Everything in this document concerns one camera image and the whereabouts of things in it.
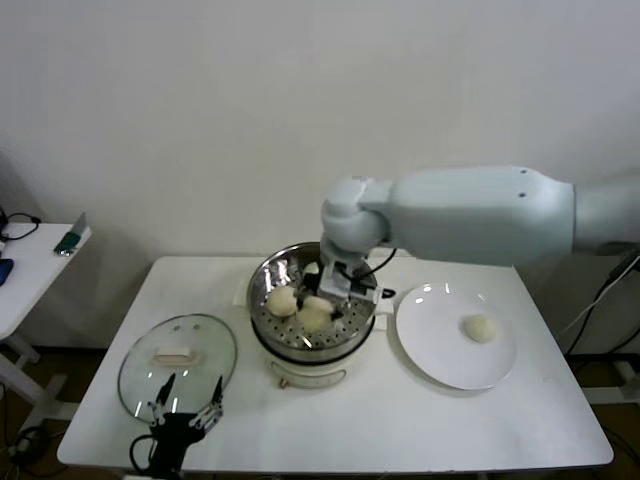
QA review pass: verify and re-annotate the black cable on side table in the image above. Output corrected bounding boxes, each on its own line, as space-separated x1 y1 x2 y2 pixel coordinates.
0 209 42 242

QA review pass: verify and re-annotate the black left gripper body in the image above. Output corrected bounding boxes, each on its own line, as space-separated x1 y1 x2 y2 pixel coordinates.
148 411 207 475

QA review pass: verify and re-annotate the stainless steel steamer basket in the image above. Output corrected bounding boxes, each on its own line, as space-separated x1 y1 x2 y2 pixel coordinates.
233 242 395 354

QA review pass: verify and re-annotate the white electric cooker pot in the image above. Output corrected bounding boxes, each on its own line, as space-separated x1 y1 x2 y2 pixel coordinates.
233 279 389 392

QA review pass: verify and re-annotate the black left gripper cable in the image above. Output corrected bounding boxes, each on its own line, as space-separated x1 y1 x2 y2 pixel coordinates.
129 433 154 474

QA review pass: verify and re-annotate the round glass lid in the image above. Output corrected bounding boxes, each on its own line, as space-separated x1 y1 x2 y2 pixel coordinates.
117 313 238 420

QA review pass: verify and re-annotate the black cable with plug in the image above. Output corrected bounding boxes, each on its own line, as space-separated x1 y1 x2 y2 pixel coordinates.
567 251 640 357

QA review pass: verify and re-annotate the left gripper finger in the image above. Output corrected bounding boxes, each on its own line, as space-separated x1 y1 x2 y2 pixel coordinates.
146 372 177 427
191 375 225 432

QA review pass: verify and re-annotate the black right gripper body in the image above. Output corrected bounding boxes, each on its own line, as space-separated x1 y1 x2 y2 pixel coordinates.
301 271 327 300

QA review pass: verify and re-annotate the white cable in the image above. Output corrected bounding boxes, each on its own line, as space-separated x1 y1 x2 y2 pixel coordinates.
558 292 617 337

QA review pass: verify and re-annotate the white side table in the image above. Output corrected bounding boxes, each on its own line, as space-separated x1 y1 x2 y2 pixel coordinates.
0 222 95 419

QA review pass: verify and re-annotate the white cabinet stand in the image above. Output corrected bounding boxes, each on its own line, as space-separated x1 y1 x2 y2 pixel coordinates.
564 244 640 406

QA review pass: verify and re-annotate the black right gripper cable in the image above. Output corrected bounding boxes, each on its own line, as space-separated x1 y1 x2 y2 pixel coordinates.
358 247 399 282

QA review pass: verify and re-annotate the white round plate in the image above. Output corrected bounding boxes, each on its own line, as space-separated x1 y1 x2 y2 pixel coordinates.
395 283 517 391

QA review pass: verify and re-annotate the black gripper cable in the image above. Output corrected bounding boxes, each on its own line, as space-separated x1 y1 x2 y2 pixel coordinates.
129 433 154 474
358 247 399 282

